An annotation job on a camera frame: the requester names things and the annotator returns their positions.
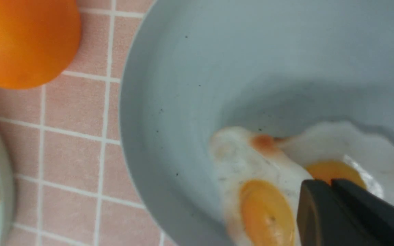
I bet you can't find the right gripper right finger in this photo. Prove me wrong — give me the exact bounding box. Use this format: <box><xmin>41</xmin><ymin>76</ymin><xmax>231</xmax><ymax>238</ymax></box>
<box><xmin>331</xmin><ymin>179</ymin><xmax>394</xmax><ymax>246</ymax></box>

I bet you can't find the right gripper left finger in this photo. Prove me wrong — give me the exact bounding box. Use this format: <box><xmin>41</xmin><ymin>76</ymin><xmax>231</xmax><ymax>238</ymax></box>
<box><xmin>297</xmin><ymin>180</ymin><xmax>377</xmax><ymax>246</ymax></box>

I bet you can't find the fried egg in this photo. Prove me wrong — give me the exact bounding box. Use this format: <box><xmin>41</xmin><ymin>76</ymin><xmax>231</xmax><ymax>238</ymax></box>
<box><xmin>209</xmin><ymin>126</ymin><xmax>312</xmax><ymax>246</ymax></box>
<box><xmin>277</xmin><ymin>121</ymin><xmax>394</xmax><ymax>205</ymax></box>

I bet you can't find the grey blue plate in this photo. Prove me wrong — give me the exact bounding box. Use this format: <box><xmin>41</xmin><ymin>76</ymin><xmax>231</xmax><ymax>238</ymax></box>
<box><xmin>119</xmin><ymin>0</ymin><xmax>394</xmax><ymax>246</ymax></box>

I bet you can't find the orange fruit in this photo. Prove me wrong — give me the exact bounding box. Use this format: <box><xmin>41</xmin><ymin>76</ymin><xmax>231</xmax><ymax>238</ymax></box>
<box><xmin>0</xmin><ymin>0</ymin><xmax>81</xmax><ymax>89</ymax></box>

